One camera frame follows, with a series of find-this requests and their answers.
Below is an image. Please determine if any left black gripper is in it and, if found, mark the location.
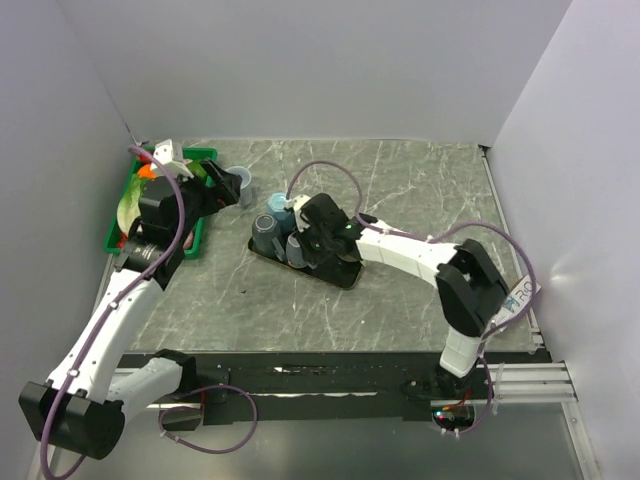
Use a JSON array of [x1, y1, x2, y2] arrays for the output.
[[173, 158, 241, 243]]

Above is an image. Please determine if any white footed mug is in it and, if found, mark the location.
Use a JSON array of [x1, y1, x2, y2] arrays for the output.
[[227, 166, 253, 208]]

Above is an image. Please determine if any small slate grey mug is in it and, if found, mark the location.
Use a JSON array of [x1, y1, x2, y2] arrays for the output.
[[285, 233, 308, 269]]

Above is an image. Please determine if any pale green mug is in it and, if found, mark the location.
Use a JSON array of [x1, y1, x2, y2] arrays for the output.
[[336, 250, 361, 263]]

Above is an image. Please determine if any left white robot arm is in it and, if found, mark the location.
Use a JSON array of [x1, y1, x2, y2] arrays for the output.
[[19, 160, 242, 459]]

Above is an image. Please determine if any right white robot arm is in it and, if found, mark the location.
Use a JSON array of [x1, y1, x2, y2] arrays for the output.
[[286, 193, 508, 399]]

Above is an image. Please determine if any light blue hexagonal mug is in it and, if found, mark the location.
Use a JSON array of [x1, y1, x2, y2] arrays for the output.
[[267, 192, 295, 235]]

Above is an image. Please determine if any dark grey mug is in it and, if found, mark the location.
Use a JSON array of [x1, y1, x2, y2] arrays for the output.
[[251, 213, 286, 261]]

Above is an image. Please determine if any green plastic crate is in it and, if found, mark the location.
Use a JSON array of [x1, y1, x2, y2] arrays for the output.
[[103, 147, 218, 260]]

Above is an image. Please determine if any black serving tray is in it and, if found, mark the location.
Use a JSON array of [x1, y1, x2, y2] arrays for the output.
[[247, 227, 363, 289]]

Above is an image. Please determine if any toy cabbage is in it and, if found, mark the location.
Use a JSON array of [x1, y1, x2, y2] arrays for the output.
[[116, 175, 147, 236]]

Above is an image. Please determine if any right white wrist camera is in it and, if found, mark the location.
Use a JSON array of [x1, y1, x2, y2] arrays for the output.
[[285, 194, 310, 232]]

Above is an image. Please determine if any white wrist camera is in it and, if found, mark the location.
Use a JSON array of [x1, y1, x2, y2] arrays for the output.
[[151, 139, 195, 179], [285, 194, 310, 232]]

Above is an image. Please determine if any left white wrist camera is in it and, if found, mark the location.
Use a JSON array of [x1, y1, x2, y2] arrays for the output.
[[151, 139, 195, 179]]

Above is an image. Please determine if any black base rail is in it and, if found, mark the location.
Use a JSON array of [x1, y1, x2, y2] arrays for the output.
[[119, 349, 551, 426]]

